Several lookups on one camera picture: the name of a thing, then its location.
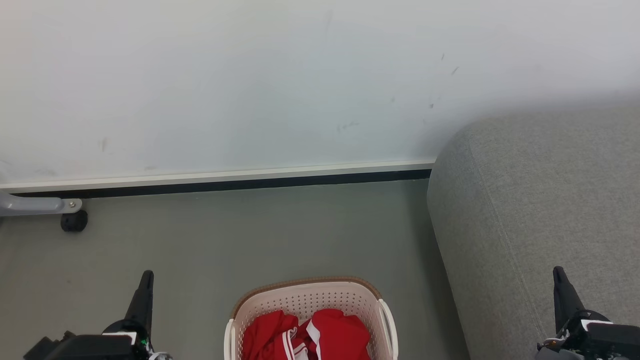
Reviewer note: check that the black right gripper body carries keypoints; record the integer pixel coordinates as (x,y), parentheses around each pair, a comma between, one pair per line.
(600,342)

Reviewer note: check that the white and black baseboard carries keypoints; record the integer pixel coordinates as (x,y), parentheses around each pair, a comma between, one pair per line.
(225,181)

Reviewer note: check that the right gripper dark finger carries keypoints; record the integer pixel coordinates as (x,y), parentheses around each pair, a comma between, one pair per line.
(565,300)

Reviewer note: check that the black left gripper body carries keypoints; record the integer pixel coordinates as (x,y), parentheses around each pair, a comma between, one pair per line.
(95,347)

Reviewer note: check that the grey metal frame leg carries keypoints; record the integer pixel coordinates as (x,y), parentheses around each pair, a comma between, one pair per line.
(35,205)

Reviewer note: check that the black caster wheel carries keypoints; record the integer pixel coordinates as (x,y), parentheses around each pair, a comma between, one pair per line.
(74,221)

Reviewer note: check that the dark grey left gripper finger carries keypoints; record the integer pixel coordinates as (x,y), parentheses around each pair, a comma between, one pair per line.
(141,305)

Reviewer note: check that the white perforated laundry basket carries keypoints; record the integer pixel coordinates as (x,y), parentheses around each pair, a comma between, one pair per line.
(310,300)

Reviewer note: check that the grey fabric sofa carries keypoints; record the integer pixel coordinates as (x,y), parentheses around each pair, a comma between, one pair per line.
(525,200)

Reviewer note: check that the red white garment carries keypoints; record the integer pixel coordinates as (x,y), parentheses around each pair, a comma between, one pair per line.
(335,335)

